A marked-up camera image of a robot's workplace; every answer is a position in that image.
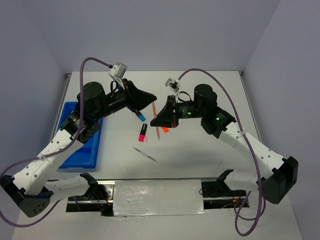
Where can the grey clear pen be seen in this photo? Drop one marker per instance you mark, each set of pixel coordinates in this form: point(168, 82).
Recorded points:
point(145, 154)

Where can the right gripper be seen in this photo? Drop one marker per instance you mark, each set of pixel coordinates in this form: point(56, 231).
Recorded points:
point(167, 117)

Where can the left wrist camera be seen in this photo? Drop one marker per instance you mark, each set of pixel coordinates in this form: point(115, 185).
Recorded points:
point(118, 70)

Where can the blue-capped black highlighter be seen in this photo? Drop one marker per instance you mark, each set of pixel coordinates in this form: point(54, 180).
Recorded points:
point(140, 116)

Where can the pink-capped black highlighter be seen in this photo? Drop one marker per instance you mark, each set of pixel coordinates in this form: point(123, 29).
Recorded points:
point(142, 133)

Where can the orange clear pen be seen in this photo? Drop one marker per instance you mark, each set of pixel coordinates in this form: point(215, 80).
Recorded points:
point(154, 116)

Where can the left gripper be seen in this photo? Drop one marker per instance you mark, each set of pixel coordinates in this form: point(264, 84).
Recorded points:
point(136, 99)

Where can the orange-capped black highlighter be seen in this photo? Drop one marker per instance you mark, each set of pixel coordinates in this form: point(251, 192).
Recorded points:
point(165, 129)

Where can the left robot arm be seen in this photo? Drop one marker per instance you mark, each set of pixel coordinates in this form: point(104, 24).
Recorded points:
point(31, 188)

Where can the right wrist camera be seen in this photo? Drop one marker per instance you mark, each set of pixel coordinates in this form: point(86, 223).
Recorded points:
point(173, 85)

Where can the silver taped plate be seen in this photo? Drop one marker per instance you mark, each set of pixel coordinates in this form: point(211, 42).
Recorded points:
point(157, 198)

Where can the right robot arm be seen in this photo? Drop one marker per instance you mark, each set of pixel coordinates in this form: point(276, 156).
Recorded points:
point(276, 174)

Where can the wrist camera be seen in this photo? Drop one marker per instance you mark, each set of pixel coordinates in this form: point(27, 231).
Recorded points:
point(173, 85)
point(118, 70)

